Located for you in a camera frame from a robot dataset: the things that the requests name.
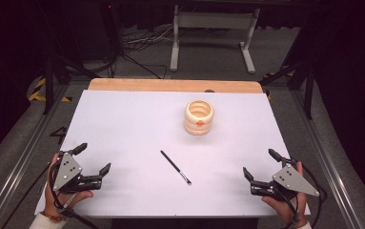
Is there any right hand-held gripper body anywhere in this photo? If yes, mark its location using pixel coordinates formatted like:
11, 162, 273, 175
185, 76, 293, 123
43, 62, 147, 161
250, 156, 320, 202

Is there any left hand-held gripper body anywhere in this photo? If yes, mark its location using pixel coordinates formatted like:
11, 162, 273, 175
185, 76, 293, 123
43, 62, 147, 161
51, 151, 103, 195

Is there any person's right hand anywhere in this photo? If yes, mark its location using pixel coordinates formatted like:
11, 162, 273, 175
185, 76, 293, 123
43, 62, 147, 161
261, 160, 309, 227

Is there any person's left hand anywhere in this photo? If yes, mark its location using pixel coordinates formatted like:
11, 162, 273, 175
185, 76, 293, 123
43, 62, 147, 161
44, 153, 94, 218

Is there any white table cover sheet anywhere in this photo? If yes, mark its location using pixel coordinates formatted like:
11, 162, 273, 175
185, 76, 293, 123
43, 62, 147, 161
34, 90, 312, 219

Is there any black tripod stand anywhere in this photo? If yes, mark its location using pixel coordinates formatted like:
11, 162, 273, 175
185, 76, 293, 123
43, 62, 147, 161
41, 53, 102, 115
259, 60, 314, 120

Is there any black makeup brush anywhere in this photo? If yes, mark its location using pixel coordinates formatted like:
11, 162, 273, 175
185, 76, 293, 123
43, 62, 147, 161
160, 150, 193, 186

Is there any beige ribbed cup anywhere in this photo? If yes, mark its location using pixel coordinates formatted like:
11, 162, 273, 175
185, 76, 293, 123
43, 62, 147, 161
183, 99, 215, 136

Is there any yellow black floor tape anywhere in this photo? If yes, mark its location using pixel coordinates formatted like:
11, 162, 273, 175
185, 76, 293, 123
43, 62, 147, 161
27, 77, 73, 103

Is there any person's dark clothing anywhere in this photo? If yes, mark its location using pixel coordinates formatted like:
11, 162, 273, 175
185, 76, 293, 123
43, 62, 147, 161
111, 218, 260, 229

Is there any black computer tower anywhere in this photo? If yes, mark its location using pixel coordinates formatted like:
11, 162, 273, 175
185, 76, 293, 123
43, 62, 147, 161
98, 0, 124, 58

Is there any black triangular bracket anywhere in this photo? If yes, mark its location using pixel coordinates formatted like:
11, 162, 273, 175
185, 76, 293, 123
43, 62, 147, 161
50, 126, 69, 146

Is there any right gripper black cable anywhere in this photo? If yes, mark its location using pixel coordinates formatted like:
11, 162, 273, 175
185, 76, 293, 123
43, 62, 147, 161
284, 156, 328, 229

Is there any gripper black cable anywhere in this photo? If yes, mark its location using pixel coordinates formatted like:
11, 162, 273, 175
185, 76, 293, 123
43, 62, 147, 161
284, 156, 328, 229
48, 161, 100, 229

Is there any aluminium floor rail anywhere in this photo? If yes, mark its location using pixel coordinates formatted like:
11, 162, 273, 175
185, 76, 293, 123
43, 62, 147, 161
293, 90, 365, 229
0, 85, 69, 229

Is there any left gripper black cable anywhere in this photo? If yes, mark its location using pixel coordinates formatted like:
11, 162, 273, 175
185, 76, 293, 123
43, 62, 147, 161
48, 161, 100, 229

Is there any orange bracelet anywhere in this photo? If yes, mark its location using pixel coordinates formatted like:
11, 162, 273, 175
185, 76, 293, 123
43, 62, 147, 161
40, 211, 64, 223

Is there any thin black cable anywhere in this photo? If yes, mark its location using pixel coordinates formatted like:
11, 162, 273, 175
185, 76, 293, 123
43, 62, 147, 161
0, 162, 51, 229

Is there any black floor cable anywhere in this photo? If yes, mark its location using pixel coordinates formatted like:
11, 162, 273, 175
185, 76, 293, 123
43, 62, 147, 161
119, 52, 169, 80

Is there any white floor cable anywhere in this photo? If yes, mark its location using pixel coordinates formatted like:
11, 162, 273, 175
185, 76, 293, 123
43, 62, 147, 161
124, 27, 174, 46

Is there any white metal stand frame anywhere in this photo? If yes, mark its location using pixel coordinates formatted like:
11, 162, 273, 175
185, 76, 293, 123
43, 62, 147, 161
169, 4, 261, 74

